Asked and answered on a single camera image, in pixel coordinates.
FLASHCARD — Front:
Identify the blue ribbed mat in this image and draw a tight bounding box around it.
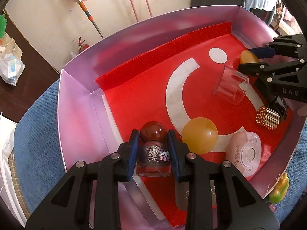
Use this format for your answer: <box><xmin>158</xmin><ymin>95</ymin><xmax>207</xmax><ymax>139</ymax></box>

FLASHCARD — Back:
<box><xmin>14</xmin><ymin>80</ymin><xmax>307</xmax><ymax>226</ymax></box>

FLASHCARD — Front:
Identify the white plastic sheet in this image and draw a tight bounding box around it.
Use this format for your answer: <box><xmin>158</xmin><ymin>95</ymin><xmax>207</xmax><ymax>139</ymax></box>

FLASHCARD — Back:
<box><xmin>0</xmin><ymin>113</ymin><xmax>17</xmax><ymax>197</ymax></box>

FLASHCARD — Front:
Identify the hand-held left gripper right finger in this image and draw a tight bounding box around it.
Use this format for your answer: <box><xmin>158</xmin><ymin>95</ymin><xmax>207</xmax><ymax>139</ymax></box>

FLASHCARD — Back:
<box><xmin>167</xmin><ymin>129</ymin><xmax>281</xmax><ymax>230</ymax></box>

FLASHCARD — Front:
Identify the black cosmetic tube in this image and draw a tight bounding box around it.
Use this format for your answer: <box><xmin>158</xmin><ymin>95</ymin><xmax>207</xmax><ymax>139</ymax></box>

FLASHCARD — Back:
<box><xmin>267</xmin><ymin>96</ymin><xmax>288</xmax><ymax>121</ymax></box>

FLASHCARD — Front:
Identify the pink cardboard box red bottom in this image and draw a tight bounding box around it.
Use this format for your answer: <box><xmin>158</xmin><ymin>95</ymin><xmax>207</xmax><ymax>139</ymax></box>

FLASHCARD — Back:
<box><xmin>57</xmin><ymin>4</ymin><xmax>307</xmax><ymax>229</ymax></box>

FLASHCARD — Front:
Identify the grey eyeshadow case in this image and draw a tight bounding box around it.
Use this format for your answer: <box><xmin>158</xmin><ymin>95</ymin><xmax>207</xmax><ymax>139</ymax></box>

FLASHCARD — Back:
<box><xmin>175</xmin><ymin>181</ymin><xmax>215</xmax><ymax>211</ymax></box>

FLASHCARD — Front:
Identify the green and yellow toy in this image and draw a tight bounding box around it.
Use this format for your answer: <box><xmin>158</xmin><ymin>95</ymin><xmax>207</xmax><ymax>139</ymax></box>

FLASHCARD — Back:
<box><xmin>269</xmin><ymin>172</ymin><xmax>289</xmax><ymax>204</ymax></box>

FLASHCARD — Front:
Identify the clear plastic cup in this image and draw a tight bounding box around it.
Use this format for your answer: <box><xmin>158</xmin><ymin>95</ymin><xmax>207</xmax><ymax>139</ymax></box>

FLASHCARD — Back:
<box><xmin>212</xmin><ymin>65</ymin><xmax>250</xmax><ymax>105</ymax></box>

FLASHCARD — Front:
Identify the small red object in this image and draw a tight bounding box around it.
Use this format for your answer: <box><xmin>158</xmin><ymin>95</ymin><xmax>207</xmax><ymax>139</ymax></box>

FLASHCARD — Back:
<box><xmin>78</xmin><ymin>37</ymin><xmax>90</xmax><ymax>51</ymax></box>

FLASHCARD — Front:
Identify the green plush toy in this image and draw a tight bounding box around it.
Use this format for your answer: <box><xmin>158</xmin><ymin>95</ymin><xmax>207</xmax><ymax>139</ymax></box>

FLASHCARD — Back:
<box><xmin>0</xmin><ymin>13</ymin><xmax>9</xmax><ymax>39</ymax></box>

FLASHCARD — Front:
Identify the pink round case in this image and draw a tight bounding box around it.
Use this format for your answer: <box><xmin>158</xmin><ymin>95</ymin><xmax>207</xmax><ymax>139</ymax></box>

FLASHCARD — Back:
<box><xmin>225</xmin><ymin>132</ymin><xmax>262</xmax><ymax>178</ymax></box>

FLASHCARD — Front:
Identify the mop with orange grips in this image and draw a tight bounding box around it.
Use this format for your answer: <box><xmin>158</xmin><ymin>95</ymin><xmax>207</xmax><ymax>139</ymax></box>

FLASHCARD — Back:
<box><xmin>65</xmin><ymin>0</ymin><xmax>105</xmax><ymax>39</ymax></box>

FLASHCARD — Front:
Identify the white paper bag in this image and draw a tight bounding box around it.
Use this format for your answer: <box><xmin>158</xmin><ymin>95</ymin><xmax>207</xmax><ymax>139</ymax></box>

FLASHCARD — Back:
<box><xmin>3</xmin><ymin>32</ymin><xmax>22</xmax><ymax>58</ymax></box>

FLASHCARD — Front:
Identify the clear plastic bag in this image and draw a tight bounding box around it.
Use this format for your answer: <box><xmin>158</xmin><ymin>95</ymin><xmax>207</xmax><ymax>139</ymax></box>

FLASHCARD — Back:
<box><xmin>0</xmin><ymin>54</ymin><xmax>25</xmax><ymax>87</ymax></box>

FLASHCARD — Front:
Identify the glitter bottle with red cap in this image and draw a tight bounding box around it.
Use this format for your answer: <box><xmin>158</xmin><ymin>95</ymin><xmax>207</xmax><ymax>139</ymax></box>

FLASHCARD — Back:
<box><xmin>136</xmin><ymin>121</ymin><xmax>172</xmax><ymax>178</ymax></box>

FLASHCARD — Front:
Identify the yellow plastic ball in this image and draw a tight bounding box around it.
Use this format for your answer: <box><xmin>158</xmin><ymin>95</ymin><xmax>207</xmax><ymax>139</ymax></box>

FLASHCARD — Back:
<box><xmin>240</xmin><ymin>50</ymin><xmax>260</xmax><ymax>65</ymax></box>
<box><xmin>182</xmin><ymin>117</ymin><xmax>218</xmax><ymax>155</ymax></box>

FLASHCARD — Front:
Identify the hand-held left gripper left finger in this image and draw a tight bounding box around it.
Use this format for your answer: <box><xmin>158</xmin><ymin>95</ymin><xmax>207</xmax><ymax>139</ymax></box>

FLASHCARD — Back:
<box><xmin>25</xmin><ymin>129</ymin><xmax>140</xmax><ymax>230</ymax></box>

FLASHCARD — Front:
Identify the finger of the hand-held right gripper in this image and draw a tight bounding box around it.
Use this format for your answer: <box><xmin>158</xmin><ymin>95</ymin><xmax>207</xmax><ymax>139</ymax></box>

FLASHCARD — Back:
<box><xmin>237</xmin><ymin>59</ymin><xmax>307</xmax><ymax>104</ymax></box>
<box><xmin>247</xmin><ymin>35</ymin><xmax>307</xmax><ymax>59</ymax></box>

